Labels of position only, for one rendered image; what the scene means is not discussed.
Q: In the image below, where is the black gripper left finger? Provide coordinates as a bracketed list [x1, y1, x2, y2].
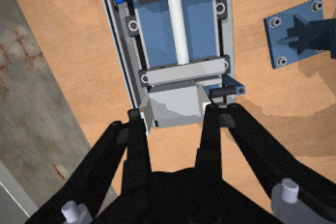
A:
[24, 93, 154, 224]

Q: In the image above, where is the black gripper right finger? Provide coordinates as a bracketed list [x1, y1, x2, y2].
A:
[186, 84, 336, 224]

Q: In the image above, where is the grey flat bar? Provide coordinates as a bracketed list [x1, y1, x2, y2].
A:
[191, 75, 222, 87]
[212, 97, 223, 103]

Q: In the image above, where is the grey metal block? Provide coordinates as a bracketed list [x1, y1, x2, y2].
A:
[149, 80, 200, 121]

